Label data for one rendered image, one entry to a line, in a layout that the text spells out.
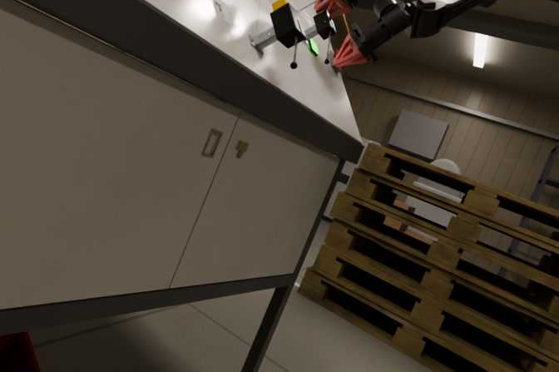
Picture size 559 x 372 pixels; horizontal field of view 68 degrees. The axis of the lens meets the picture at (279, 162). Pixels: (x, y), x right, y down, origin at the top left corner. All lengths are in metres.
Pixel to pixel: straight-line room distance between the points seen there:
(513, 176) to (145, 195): 6.65
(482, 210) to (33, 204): 2.09
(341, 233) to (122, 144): 1.96
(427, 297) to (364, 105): 5.43
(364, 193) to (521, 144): 4.98
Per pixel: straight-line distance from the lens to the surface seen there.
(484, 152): 7.14
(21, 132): 0.60
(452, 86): 7.39
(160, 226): 0.80
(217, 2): 0.80
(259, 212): 1.03
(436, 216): 6.14
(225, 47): 0.74
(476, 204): 2.38
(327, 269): 2.48
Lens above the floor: 0.76
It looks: 2 degrees down
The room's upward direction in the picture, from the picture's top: 22 degrees clockwise
